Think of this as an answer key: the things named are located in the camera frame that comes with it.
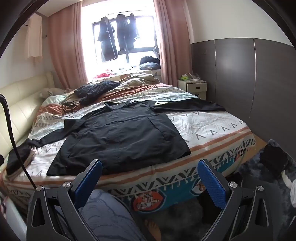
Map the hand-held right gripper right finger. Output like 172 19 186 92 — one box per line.
197 159 272 241

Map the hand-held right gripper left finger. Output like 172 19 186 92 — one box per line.
26 159 103 241

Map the large black shirt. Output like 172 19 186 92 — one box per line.
29 100 226 176

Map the dark clothes pile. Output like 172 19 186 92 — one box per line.
139 56 161 70

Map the person's leg in blue pants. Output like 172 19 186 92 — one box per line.
55 189 148 241

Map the dark shaggy rug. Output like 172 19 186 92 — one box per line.
125 139 296 241

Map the patterned white blanket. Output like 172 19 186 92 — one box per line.
0 85 256 209

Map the black cloth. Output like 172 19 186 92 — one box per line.
259 140 292 179

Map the person's bare foot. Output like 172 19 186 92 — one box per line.
144 220 162 241

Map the white crumpled cloth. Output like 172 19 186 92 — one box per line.
281 170 295 193

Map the pale green pillow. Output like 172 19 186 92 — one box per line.
43 94 68 107

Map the dark knit sweater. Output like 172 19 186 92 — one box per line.
74 80 121 106

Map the white nightstand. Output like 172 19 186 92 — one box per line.
177 79 207 100

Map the grey plush toy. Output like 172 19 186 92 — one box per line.
39 88 67 99

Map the orange quilt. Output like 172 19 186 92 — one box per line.
38 83 176 116

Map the red cloth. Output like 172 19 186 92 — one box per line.
92 72 114 80

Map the cream padded headboard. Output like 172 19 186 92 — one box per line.
0 71 56 153

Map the beige duvet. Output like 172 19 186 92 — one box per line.
109 74 162 88

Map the pink curtain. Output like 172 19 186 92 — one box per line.
154 0 193 85
47 2 89 90

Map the hanging dark coat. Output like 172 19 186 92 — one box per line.
97 17 119 62

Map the white sheer cloth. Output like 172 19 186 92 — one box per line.
25 15 43 64

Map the hanging dark garment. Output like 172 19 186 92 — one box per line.
116 14 130 50
128 13 139 49

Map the black earphone cable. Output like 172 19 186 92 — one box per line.
52 100 81 118

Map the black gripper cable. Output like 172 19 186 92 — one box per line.
0 93 37 189

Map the white cable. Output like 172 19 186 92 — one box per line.
185 72 201 82

